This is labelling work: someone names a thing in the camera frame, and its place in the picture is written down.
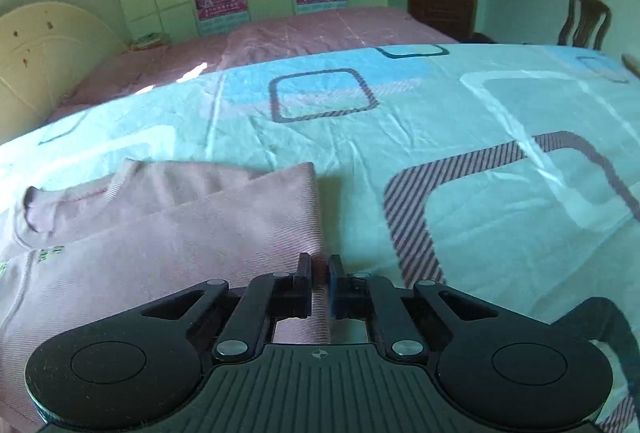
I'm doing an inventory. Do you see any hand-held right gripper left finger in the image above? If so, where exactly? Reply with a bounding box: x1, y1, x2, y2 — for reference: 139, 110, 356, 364
141, 253, 314, 361

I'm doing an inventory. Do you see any light blue patterned bed sheet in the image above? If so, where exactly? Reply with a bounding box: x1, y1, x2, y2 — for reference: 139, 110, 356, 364
0, 43, 640, 433

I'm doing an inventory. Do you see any pink bed cover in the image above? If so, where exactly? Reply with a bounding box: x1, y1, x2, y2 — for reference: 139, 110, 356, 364
45, 6, 461, 124

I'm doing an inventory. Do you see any stack of papers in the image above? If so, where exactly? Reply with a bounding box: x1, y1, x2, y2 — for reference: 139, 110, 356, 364
130, 33, 167, 50

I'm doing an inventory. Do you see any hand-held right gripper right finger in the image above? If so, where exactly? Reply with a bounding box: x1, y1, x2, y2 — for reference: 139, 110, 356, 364
327, 254, 499, 360

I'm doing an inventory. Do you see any dark wooden chair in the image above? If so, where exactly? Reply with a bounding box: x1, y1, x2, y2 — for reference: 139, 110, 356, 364
557, 0, 612, 49

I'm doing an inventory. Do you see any pink knit sweater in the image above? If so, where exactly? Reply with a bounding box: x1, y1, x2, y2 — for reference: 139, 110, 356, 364
0, 158, 333, 429

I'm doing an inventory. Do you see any cream headboard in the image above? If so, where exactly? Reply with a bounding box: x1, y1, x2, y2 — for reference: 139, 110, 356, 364
0, 2, 128, 145

